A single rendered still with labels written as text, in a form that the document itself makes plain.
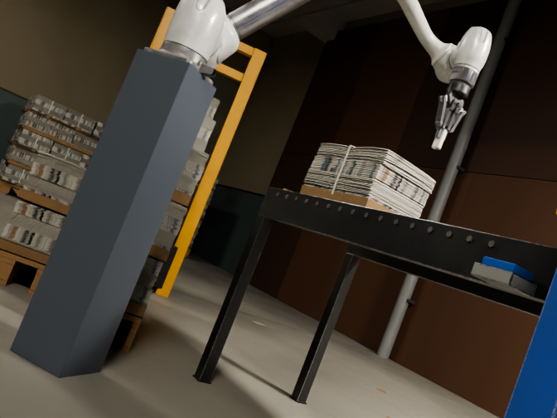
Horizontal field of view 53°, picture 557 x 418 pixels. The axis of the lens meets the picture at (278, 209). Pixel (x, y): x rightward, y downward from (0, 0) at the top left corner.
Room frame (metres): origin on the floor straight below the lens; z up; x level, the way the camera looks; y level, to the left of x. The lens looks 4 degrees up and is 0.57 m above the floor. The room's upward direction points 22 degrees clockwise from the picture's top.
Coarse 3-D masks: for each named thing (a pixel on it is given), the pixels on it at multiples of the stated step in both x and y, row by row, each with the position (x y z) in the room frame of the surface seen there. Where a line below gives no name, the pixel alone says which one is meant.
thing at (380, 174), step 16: (368, 160) 1.93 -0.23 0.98; (384, 160) 1.87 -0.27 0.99; (400, 160) 1.91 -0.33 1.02; (352, 176) 1.96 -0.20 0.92; (368, 176) 1.90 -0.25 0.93; (384, 176) 1.89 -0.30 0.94; (400, 176) 1.93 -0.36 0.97; (416, 176) 1.96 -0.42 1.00; (352, 192) 1.94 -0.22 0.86; (368, 192) 1.87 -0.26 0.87; (384, 192) 1.91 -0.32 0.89; (400, 192) 1.95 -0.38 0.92; (416, 192) 2.00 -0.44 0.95; (400, 208) 1.97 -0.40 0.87; (416, 208) 2.01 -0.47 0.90
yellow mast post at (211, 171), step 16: (256, 48) 3.85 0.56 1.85; (256, 64) 3.86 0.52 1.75; (240, 96) 3.85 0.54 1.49; (240, 112) 3.86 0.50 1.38; (224, 128) 3.85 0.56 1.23; (224, 144) 3.86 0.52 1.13; (208, 176) 3.86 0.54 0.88; (208, 192) 3.86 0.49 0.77; (192, 208) 3.85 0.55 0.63; (192, 224) 3.86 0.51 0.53; (176, 256) 3.86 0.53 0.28; (176, 272) 3.86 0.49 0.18
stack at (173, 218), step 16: (192, 160) 2.16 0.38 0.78; (192, 176) 2.16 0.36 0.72; (192, 192) 2.17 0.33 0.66; (176, 208) 2.16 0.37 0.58; (176, 224) 2.17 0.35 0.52; (160, 240) 2.16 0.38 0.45; (144, 272) 2.16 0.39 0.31; (144, 288) 2.17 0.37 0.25; (144, 304) 2.17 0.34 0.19; (128, 320) 2.16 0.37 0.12; (128, 336) 2.17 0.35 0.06
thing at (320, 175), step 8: (328, 144) 2.13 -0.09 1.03; (336, 144) 2.09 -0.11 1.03; (320, 152) 2.15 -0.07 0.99; (328, 152) 2.11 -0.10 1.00; (336, 152) 2.09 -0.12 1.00; (344, 152) 2.04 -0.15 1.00; (320, 160) 2.14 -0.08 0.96; (328, 160) 2.09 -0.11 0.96; (336, 160) 2.06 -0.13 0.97; (312, 168) 2.15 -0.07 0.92; (320, 168) 2.12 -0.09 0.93; (328, 168) 2.08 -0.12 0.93; (336, 168) 2.05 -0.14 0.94; (312, 176) 2.13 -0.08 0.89; (320, 176) 2.10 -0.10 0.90; (328, 176) 2.06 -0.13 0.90; (304, 184) 2.16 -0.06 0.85; (312, 184) 2.13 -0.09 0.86; (320, 184) 2.08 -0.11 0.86; (328, 184) 2.04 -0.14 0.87
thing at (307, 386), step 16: (352, 256) 2.44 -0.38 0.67; (352, 272) 2.46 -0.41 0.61; (336, 288) 2.47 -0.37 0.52; (336, 304) 2.45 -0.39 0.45; (320, 320) 2.48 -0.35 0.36; (336, 320) 2.47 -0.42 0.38; (320, 336) 2.45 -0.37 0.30; (320, 352) 2.46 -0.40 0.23; (304, 368) 2.47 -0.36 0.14; (304, 384) 2.45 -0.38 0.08; (304, 400) 2.46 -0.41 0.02
